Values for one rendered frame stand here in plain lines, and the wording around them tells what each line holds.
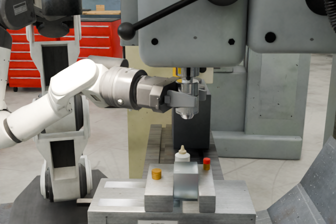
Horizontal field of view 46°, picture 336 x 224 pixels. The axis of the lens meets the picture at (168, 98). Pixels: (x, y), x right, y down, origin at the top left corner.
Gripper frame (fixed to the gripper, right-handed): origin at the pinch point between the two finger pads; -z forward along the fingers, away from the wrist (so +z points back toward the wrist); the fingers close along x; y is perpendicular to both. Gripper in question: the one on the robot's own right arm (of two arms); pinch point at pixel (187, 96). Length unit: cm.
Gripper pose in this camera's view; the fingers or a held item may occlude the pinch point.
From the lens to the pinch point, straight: 81.0
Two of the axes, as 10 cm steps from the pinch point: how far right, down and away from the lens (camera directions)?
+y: -0.2, 9.6, 2.8
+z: -9.0, -1.3, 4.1
